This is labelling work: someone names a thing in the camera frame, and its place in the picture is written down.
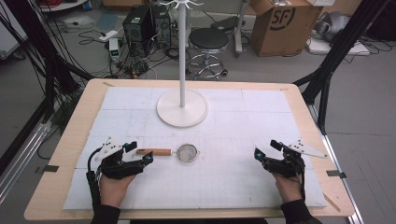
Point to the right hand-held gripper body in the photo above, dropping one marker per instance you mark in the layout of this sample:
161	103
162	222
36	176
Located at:
283	166

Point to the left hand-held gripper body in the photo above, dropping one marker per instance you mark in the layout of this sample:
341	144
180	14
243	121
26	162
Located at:
120	169

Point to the white hook stand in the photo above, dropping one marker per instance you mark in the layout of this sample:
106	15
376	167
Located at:
182	109

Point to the person's right hand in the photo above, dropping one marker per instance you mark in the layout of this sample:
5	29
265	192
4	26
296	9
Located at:
289	188

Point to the person's left hand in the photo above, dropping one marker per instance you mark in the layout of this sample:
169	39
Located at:
113	191

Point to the black tape piece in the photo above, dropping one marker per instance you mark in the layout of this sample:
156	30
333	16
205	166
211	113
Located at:
49	168
335	174

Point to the white grid mat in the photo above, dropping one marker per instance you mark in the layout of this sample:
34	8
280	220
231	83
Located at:
202	180

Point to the tan tape strip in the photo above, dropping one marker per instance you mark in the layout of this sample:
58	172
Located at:
331	202

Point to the white device with green display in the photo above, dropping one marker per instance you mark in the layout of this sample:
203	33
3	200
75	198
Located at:
114	49

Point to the white flat board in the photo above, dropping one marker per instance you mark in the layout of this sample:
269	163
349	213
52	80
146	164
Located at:
323	48

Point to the brown cardboard box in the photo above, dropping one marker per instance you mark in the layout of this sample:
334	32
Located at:
280	34

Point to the black computer tower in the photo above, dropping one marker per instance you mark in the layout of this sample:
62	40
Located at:
137	34

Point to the white power strip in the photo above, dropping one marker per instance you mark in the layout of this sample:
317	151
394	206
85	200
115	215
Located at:
108	35

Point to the grey metal stand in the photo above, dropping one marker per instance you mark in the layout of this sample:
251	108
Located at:
239	34

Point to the black computer case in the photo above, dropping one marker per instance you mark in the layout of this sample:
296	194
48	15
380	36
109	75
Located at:
162	28

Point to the black round stool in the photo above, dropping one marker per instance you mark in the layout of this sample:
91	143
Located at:
208	39

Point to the grey plastic device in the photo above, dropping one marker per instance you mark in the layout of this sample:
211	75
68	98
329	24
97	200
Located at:
331	25

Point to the black flat case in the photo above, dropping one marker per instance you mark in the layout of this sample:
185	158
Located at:
224	23

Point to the white round table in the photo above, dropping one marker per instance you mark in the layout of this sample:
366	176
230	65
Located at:
68	4

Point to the aluminium rail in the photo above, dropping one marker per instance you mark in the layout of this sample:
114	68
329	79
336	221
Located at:
345	186
21	158

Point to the black metal frame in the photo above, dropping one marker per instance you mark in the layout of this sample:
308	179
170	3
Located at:
49	62
339	46

